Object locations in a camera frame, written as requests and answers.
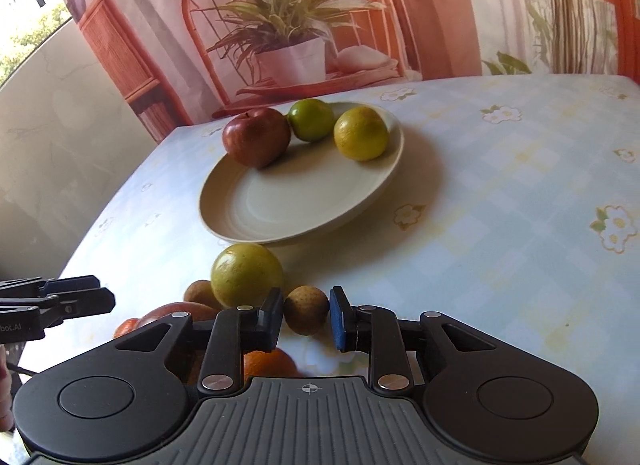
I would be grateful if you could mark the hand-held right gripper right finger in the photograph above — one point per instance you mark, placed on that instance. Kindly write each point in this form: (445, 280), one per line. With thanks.
(339, 320)

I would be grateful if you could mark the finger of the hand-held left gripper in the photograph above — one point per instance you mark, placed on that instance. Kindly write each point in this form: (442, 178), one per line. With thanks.
(70, 285)
(85, 302)

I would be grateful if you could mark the large green citrus fruit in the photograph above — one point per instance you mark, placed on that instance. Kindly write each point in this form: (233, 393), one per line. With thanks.
(245, 272)

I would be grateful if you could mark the cream round plate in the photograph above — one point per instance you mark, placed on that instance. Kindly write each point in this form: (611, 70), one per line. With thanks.
(280, 200)

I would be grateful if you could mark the small brown round fruit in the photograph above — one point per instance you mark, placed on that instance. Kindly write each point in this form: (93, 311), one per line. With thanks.
(306, 310)
(197, 292)

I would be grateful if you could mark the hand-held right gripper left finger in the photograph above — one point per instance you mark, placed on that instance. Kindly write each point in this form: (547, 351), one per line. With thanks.
(274, 317)

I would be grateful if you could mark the small orange tangerine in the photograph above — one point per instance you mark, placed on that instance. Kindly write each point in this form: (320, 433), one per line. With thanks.
(125, 327)

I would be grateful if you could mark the printed room backdrop cloth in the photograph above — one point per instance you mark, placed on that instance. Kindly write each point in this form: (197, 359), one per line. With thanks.
(425, 5)

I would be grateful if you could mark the green lime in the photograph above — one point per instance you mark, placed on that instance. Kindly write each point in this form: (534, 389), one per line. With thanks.
(312, 117)

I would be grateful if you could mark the yellow-green citrus fruit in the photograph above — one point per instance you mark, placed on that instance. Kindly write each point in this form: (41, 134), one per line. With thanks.
(361, 134)

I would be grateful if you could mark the person's left forearm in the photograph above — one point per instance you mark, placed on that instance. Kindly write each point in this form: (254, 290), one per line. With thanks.
(4, 395)

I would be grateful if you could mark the green tree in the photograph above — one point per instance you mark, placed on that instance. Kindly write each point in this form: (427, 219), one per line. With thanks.
(25, 45)

